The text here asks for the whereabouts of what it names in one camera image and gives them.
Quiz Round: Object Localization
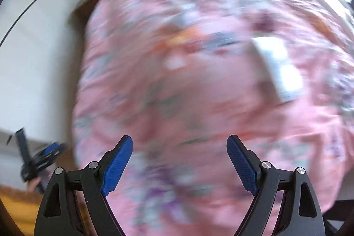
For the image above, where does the person's left hand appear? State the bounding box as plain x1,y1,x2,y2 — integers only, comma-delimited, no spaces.
28,177,42,193

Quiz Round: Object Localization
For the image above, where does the pink floral duvet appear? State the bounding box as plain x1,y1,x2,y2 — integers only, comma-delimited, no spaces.
71,0,354,228

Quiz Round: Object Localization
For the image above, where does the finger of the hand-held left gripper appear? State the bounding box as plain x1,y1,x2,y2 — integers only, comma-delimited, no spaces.
41,142,63,156
32,146,68,171

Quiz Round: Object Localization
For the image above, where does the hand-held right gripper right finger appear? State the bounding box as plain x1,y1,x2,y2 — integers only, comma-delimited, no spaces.
226,134,325,236

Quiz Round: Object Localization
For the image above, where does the long white carton box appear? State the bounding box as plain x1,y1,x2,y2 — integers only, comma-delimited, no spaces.
251,36,305,103

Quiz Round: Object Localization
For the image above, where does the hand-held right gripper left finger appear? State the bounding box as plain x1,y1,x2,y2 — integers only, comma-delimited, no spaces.
33,136,134,236

